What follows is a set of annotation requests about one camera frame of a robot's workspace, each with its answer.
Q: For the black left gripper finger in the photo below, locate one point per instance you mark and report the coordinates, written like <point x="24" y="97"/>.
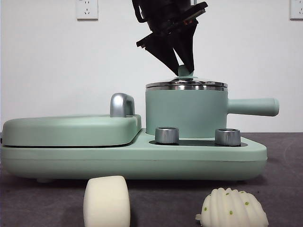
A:
<point x="187" y="45"/>
<point x="163" y="50"/>

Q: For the glass pot lid green knob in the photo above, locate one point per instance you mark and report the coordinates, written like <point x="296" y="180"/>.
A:
<point x="165" y="84"/>

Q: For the smooth white steamed bun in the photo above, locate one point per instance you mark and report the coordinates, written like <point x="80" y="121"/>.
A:
<point x="106" y="203"/>

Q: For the ridged white bun green dots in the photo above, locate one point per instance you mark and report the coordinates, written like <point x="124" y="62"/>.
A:
<point x="232" y="210"/>

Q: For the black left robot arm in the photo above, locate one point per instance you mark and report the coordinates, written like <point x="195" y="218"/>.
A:
<point x="165" y="14"/>

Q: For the chrome control knob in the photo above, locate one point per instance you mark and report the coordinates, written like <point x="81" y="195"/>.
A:
<point x="227" y="137"/>
<point x="166" y="136"/>

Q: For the green breakfast machine base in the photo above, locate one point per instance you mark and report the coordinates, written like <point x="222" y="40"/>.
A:
<point x="142" y="165"/>

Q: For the green hinged griddle cover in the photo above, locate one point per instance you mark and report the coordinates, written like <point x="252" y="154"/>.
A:
<point x="71" y="130"/>

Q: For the white wall socket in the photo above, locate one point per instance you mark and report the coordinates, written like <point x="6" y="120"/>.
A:
<point x="297" y="9"/>
<point x="87" y="9"/>

